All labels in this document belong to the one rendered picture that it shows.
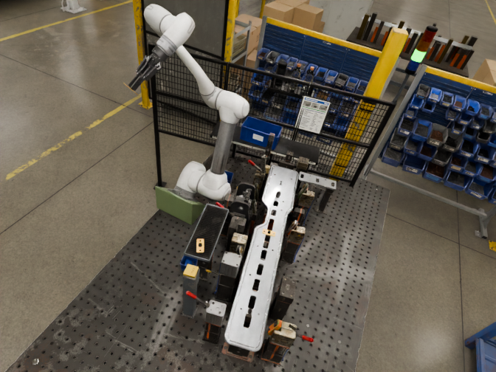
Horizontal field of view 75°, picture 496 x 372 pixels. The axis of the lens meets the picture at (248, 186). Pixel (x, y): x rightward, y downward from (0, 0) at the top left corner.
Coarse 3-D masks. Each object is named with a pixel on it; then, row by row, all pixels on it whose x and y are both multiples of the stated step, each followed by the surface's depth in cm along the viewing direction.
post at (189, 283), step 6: (198, 270) 162; (186, 276) 159; (198, 276) 164; (186, 282) 162; (192, 282) 160; (198, 282) 170; (186, 288) 166; (192, 288) 164; (186, 294) 172; (186, 300) 177; (192, 300) 175; (186, 306) 182; (192, 306) 180; (186, 312) 187; (192, 312) 185; (192, 318) 189
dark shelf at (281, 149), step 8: (216, 128) 270; (240, 128) 275; (216, 136) 263; (240, 144) 262; (248, 144) 261; (280, 144) 267; (288, 144) 269; (296, 144) 270; (304, 144) 272; (272, 152) 260; (280, 152) 259; (296, 152) 262; (304, 152) 264; (312, 152) 266; (312, 160) 258
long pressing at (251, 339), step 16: (272, 176) 242; (288, 176) 244; (272, 192) 230; (288, 192) 232; (272, 208) 219; (288, 208) 221; (256, 240) 198; (272, 240) 200; (256, 256) 190; (272, 256) 192; (256, 272) 182; (272, 272) 184; (240, 288) 174; (272, 288) 177; (240, 304) 168; (256, 304) 169; (240, 320) 162; (256, 320) 163; (224, 336) 155; (240, 336) 156; (256, 336) 157
